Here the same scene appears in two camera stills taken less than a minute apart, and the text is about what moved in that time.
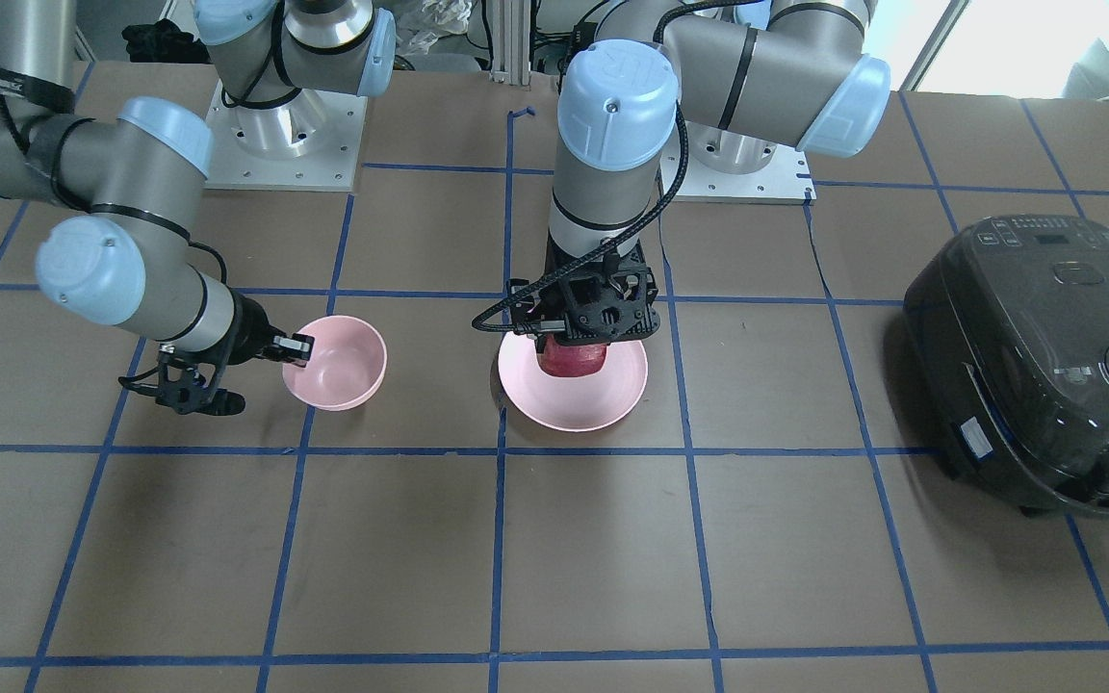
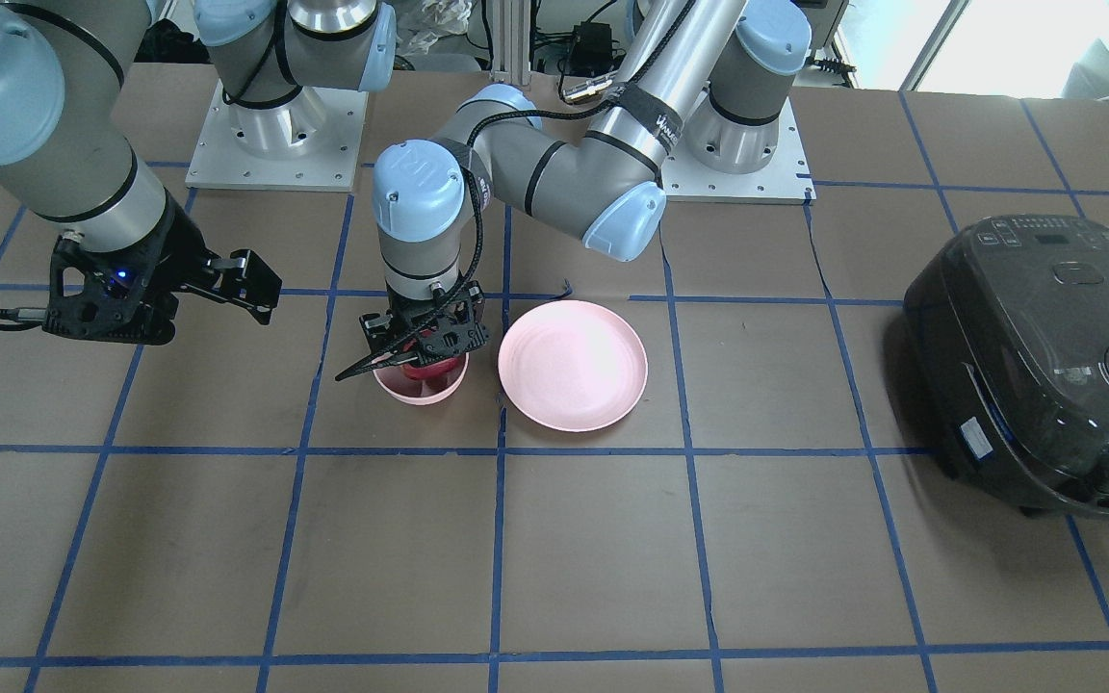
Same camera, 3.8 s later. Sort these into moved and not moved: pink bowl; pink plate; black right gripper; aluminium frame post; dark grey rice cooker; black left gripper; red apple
Moved: black left gripper; red apple; black right gripper; pink bowl
Not moved: pink plate; dark grey rice cooker; aluminium frame post
